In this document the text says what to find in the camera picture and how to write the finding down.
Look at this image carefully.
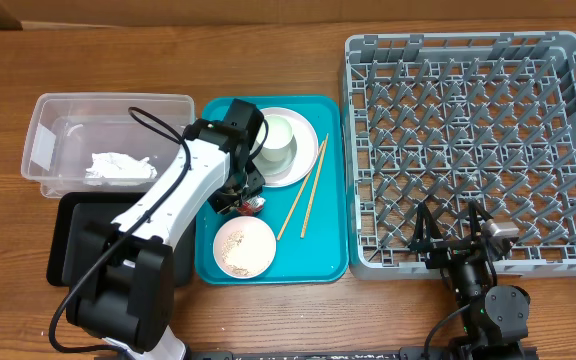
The grey green bowl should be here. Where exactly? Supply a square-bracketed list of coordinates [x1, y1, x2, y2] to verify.
[253, 137, 297, 176]

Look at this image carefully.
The wooden chopstick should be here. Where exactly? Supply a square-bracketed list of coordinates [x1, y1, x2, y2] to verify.
[277, 135, 328, 242]
[300, 134, 329, 239]

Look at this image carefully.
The pale pink plate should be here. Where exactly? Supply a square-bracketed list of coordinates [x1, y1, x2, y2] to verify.
[261, 107, 319, 188]

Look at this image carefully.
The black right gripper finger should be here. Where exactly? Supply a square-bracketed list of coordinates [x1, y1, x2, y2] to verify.
[468, 200, 492, 239]
[413, 202, 443, 242]

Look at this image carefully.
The small pink bowl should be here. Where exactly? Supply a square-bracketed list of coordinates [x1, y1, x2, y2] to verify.
[213, 216, 277, 280]

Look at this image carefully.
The grey dishwasher rack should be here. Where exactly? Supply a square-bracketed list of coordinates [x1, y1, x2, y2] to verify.
[341, 31, 576, 280]

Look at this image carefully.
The red snack wrapper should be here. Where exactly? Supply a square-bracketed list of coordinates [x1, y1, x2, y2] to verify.
[237, 196, 266, 216]

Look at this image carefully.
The black food waste tray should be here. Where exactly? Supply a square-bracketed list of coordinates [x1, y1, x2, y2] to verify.
[46, 192, 196, 287]

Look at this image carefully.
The teal serving tray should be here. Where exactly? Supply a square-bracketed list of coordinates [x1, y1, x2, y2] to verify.
[195, 95, 349, 285]

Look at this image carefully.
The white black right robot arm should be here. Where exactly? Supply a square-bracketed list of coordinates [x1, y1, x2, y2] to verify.
[400, 201, 539, 360]

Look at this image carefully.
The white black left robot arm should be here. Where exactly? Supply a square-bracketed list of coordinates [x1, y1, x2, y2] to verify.
[48, 99, 269, 359]

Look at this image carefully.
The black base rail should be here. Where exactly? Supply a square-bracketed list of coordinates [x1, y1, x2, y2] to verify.
[187, 346, 539, 360]

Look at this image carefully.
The white napkin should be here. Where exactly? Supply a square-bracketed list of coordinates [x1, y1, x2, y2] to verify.
[85, 152, 158, 186]

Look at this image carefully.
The pale green cup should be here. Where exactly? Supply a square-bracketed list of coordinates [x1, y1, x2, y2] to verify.
[261, 115, 294, 162]

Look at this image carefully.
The clear plastic waste bin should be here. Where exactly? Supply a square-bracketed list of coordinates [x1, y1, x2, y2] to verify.
[21, 92, 195, 198]

